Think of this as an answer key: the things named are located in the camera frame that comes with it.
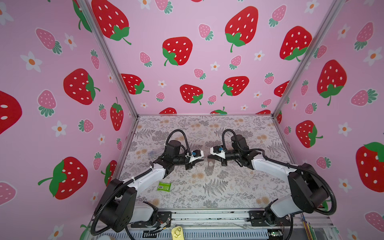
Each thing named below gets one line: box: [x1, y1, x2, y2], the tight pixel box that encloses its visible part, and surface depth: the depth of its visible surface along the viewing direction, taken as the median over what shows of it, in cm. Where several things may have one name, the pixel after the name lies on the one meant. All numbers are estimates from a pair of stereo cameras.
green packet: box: [156, 181, 172, 192], surface depth 85 cm
